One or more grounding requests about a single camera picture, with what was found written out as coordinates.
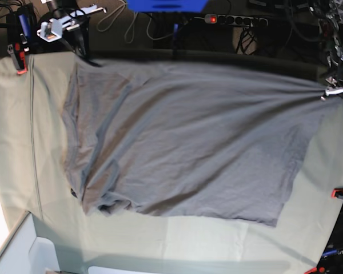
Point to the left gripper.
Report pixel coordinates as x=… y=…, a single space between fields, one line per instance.
x=335 y=72

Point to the grey t-shirt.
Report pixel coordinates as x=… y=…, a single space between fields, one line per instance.
x=188 y=139

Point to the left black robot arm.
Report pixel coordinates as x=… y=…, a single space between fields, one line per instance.
x=330 y=20

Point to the red black clamp far left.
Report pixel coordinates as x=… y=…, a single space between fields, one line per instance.
x=17 y=52

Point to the black power strip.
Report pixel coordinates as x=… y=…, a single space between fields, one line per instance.
x=236 y=21

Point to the red clamp bottom right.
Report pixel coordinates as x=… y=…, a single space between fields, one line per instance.
x=316 y=270

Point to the white storage bin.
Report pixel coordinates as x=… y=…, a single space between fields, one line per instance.
x=24 y=251

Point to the blue plastic mount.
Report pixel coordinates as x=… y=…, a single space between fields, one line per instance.
x=157 y=6

